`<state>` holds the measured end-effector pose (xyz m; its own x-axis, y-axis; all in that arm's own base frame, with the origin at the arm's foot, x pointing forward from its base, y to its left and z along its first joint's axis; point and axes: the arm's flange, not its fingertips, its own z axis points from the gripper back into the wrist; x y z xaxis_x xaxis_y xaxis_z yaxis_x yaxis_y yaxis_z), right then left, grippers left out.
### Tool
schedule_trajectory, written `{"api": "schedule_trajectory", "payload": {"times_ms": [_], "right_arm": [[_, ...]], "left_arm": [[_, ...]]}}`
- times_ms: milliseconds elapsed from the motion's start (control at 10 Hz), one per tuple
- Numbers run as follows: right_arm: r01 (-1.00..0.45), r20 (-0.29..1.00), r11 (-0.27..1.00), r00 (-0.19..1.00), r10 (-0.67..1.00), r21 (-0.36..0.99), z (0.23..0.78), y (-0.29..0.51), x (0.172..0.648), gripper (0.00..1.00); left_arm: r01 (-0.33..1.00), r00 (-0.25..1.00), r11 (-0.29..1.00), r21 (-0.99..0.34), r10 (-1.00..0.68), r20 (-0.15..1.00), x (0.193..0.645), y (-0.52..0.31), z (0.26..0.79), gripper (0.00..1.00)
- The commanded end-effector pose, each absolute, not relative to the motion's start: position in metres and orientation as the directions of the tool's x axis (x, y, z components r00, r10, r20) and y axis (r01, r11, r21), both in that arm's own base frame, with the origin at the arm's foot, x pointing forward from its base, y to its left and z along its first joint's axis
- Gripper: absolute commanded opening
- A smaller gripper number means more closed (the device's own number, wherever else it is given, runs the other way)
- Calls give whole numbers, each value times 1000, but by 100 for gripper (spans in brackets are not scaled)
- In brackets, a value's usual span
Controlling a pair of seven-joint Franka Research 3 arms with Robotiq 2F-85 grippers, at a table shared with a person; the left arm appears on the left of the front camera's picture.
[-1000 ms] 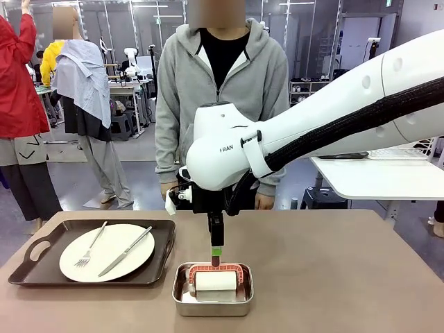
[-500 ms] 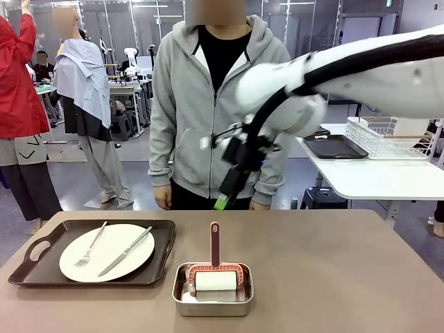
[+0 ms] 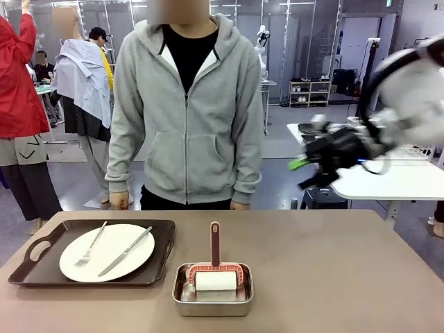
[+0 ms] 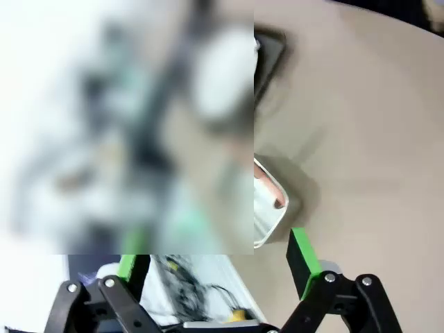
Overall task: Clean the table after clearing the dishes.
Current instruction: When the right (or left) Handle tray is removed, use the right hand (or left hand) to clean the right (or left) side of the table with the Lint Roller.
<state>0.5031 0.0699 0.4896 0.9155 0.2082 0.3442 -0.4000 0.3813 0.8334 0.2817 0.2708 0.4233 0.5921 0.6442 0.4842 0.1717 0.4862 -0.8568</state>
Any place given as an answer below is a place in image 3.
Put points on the silver table knife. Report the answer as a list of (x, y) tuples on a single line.
[(125, 252)]

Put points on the white round plate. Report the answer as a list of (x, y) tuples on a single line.
[(107, 253)]

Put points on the person in grey hoodie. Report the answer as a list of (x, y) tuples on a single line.
[(187, 121)]

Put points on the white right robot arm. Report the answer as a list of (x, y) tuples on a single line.
[(412, 104)]

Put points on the bystander's leg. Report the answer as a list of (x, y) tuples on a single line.
[(437, 218)]

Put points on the white humanoid background robot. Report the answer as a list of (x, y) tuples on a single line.
[(262, 52)]

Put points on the grey-sleeved right forearm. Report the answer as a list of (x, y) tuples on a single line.
[(119, 152)]

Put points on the silver fork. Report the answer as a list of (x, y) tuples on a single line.
[(91, 247)]

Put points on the person's right hand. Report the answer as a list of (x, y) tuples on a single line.
[(119, 201)]

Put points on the rectangular steel tray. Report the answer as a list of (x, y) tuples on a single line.
[(213, 307)]

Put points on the black stool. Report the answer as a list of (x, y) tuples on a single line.
[(322, 198)]

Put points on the person's left hand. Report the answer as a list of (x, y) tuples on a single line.
[(240, 206)]

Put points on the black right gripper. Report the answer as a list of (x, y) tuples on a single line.
[(338, 149)]

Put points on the white shoe rack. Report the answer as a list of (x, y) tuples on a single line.
[(309, 93)]

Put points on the grey-sleeved left forearm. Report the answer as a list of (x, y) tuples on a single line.
[(248, 166)]

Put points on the folded dark grey cloth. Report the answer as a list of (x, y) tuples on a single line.
[(307, 130)]

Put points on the white work table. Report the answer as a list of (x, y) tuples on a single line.
[(381, 184)]

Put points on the mannequin in red jacket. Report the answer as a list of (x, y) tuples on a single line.
[(17, 86)]

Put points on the dark brown serving tray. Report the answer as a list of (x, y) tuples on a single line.
[(163, 243)]

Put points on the seated person in background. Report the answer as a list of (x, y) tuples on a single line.
[(44, 69)]

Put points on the black tripod pole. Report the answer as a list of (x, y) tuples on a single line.
[(370, 62)]

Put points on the man in black cap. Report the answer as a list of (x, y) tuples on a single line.
[(102, 45)]

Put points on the mannequin in blue shirt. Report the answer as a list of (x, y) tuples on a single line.
[(83, 93)]

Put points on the black bags pile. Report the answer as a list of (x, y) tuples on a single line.
[(345, 81)]

